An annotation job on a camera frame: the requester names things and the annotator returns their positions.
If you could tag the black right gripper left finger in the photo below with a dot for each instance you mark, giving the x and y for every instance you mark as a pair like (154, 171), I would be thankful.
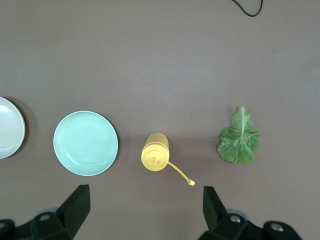
(72, 210)

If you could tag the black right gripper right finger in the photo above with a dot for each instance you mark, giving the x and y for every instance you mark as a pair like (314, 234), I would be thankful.
(215, 212)

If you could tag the green lettuce leaf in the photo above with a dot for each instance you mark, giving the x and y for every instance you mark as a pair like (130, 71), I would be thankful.
(238, 142)

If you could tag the yellow squeeze bottle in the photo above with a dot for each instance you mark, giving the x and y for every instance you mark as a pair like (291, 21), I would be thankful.
(155, 155)

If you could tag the mint green plate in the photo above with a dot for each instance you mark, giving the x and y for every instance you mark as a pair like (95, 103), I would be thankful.
(85, 143)

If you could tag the beige plate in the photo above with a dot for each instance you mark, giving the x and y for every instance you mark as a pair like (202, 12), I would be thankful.
(10, 127)

